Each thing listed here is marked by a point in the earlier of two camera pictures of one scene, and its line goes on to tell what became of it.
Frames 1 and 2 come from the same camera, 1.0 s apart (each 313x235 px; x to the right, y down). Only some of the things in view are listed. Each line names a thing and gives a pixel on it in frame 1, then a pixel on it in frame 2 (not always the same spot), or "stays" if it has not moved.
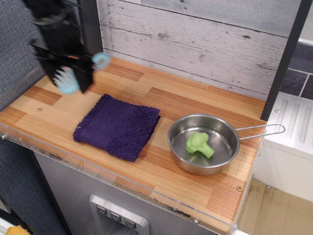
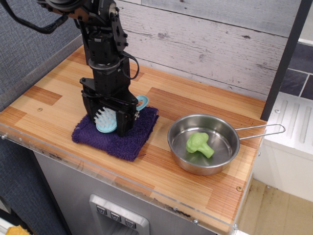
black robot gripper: (60, 44) to (110, 84)
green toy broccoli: (197, 141) stays
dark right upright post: (278, 83) stays
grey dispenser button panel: (111, 218) stays
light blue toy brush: (66, 80) to (105, 118)
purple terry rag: (119, 127) stays
